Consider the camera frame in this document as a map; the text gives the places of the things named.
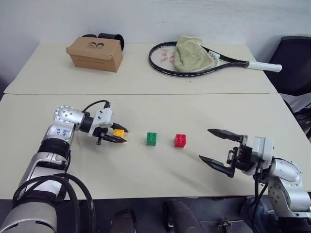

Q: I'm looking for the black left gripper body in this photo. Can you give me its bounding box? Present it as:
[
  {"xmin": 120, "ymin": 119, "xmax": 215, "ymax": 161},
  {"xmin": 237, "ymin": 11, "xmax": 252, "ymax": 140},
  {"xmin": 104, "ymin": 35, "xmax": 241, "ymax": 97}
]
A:
[{"xmin": 93, "ymin": 124, "xmax": 114, "ymax": 146}]

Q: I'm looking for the pale green towel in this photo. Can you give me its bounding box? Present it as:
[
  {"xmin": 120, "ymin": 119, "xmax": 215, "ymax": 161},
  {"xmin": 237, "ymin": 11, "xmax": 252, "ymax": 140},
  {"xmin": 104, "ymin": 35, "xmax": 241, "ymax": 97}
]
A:
[{"xmin": 174, "ymin": 35, "xmax": 215, "ymax": 73}]

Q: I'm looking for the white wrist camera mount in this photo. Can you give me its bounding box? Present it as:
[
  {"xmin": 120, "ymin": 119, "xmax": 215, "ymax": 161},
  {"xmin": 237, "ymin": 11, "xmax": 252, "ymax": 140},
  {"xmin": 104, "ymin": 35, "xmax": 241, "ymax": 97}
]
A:
[
  {"xmin": 87, "ymin": 108, "xmax": 115, "ymax": 136},
  {"xmin": 251, "ymin": 136, "xmax": 276, "ymax": 168}
]

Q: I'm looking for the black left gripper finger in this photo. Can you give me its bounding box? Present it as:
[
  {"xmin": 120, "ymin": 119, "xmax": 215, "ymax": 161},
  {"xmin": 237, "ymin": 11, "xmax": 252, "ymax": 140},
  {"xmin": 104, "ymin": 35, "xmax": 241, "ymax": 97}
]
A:
[
  {"xmin": 112, "ymin": 122, "xmax": 130, "ymax": 133},
  {"xmin": 104, "ymin": 133, "xmax": 128, "ymax": 144}
]

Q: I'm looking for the brown cardboard box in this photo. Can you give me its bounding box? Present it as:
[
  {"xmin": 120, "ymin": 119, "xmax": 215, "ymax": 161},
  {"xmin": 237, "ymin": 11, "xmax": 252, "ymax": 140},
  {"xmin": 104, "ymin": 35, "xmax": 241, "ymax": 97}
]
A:
[{"xmin": 66, "ymin": 36, "xmax": 123, "ymax": 73}]

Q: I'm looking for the blue fabric lump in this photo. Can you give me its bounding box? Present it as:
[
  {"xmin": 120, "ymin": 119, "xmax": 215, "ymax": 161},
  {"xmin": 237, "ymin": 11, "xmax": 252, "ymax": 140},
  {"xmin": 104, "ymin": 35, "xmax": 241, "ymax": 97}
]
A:
[{"xmin": 241, "ymin": 196, "xmax": 279, "ymax": 233}]

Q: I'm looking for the dark rounded shape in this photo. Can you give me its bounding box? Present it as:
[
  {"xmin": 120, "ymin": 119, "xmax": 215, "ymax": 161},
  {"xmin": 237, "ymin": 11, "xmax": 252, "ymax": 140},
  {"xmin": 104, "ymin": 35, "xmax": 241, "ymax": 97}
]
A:
[
  {"xmin": 110, "ymin": 208, "xmax": 137, "ymax": 233},
  {"xmin": 162, "ymin": 199, "xmax": 204, "ymax": 233}
]

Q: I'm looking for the dark clutter beside table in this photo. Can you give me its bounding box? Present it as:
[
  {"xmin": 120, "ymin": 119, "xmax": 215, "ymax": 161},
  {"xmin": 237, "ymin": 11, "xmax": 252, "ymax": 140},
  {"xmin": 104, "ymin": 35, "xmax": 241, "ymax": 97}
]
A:
[{"xmin": 292, "ymin": 102, "xmax": 311, "ymax": 141}]

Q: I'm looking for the black chair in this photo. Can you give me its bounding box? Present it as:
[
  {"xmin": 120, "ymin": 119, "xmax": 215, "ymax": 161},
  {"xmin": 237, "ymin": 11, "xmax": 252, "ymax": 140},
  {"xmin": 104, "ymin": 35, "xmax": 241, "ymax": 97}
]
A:
[{"xmin": 263, "ymin": 35, "xmax": 311, "ymax": 98}]

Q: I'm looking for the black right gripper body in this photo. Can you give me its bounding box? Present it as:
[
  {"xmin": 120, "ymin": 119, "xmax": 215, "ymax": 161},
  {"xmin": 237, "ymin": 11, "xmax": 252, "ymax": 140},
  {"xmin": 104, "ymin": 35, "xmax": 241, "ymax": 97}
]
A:
[{"xmin": 226, "ymin": 133, "xmax": 258, "ymax": 175}]

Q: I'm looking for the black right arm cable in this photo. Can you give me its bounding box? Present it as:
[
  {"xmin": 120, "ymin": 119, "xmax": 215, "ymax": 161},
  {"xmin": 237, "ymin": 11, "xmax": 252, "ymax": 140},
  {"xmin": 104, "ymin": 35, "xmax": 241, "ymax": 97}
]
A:
[{"xmin": 251, "ymin": 166, "xmax": 269, "ymax": 233}]

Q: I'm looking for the red toy brick cube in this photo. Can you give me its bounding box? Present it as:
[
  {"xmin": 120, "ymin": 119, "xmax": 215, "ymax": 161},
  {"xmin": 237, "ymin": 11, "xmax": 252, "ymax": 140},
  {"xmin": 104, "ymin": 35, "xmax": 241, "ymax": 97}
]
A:
[{"xmin": 173, "ymin": 133, "xmax": 188, "ymax": 149}]

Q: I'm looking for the green toy brick cube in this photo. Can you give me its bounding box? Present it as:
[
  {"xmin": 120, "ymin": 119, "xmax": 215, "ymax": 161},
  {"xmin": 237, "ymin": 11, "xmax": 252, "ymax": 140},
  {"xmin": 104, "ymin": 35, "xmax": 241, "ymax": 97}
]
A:
[{"xmin": 145, "ymin": 132, "xmax": 158, "ymax": 147}]

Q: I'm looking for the black tennis racket white grip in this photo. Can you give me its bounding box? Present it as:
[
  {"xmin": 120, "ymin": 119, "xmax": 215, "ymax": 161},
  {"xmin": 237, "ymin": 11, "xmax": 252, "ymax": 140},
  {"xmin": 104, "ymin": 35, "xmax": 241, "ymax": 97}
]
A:
[{"xmin": 148, "ymin": 41, "xmax": 283, "ymax": 79}]

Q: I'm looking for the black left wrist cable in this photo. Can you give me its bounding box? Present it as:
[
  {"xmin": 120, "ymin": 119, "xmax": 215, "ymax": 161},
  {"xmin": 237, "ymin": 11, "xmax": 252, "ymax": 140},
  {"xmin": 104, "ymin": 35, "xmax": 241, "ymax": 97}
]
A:
[{"xmin": 83, "ymin": 100, "xmax": 112, "ymax": 115}]

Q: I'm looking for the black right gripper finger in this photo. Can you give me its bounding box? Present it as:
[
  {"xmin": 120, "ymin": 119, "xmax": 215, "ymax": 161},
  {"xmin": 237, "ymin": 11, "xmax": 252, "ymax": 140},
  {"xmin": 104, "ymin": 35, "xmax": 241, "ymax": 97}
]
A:
[
  {"xmin": 198, "ymin": 155, "xmax": 237, "ymax": 178},
  {"xmin": 207, "ymin": 128, "xmax": 242, "ymax": 143}
]

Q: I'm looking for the small metal clamp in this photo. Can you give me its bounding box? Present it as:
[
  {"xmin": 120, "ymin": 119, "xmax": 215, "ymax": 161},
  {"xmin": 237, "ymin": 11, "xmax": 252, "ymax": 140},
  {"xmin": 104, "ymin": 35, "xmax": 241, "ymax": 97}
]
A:
[{"xmin": 217, "ymin": 217, "xmax": 232, "ymax": 233}]

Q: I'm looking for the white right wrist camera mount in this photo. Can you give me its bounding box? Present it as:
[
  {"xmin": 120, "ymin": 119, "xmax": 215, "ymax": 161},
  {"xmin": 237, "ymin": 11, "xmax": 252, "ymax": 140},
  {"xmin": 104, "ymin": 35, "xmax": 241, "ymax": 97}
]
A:
[{"xmin": 251, "ymin": 136, "xmax": 276, "ymax": 168}]

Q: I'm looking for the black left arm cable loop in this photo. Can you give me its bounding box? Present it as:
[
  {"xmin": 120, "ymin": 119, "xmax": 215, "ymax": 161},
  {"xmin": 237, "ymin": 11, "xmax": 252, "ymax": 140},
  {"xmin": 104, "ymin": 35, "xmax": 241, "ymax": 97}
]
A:
[{"xmin": 12, "ymin": 173, "xmax": 96, "ymax": 233}]

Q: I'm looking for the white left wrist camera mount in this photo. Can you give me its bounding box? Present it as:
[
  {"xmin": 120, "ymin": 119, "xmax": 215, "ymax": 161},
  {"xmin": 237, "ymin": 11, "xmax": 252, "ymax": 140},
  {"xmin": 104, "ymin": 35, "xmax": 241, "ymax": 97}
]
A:
[{"xmin": 87, "ymin": 108, "xmax": 115, "ymax": 136}]

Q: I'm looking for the black cylindrical roll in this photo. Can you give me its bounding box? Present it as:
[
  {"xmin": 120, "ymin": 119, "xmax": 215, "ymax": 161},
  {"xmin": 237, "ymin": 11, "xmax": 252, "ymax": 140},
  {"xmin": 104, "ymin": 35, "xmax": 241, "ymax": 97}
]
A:
[{"xmin": 81, "ymin": 32, "xmax": 125, "ymax": 52}]

